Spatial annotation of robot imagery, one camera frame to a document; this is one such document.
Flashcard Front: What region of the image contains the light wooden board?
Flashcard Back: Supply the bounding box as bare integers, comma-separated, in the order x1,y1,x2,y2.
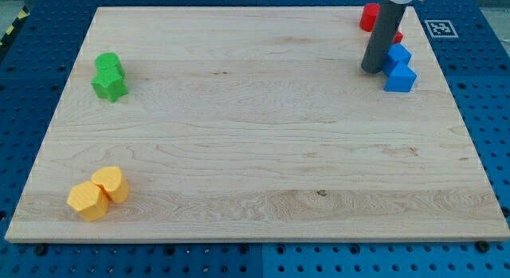
6,6,509,244

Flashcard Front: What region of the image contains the yellow heart block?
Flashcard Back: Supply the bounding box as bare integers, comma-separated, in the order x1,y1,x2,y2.
92,166,130,203

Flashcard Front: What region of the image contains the green star block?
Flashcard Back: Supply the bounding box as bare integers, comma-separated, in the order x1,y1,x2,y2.
91,70,128,103

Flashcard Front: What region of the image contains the blue triangular block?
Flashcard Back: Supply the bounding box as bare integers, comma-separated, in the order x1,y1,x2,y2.
382,62,418,92

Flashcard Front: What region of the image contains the green cylinder block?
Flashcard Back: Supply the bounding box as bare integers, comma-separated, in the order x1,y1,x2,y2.
94,53,125,76

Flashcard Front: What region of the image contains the blue cube block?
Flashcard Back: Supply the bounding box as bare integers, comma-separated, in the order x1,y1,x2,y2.
382,43,412,76

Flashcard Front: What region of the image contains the red cylinder block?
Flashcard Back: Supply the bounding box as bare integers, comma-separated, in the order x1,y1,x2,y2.
359,3,380,32

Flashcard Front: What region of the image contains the small red block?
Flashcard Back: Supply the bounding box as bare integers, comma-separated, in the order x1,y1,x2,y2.
393,31,403,44

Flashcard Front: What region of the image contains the yellow hexagon block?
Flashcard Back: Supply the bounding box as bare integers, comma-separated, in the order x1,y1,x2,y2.
67,181,109,221

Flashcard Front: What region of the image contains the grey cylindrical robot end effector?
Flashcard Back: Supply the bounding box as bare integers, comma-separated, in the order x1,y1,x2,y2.
361,0,406,74

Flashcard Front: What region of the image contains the white fiducial marker tag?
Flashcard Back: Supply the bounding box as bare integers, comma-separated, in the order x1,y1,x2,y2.
425,19,458,38

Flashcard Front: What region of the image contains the black bolt left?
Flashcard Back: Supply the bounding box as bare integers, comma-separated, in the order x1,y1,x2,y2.
33,244,48,256

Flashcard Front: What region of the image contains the black bolt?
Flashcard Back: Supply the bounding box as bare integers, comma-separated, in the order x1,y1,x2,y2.
475,241,491,253
33,244,48,256

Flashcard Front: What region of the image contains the black bolt right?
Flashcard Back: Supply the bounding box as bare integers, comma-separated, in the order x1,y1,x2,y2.
475,241,491,253

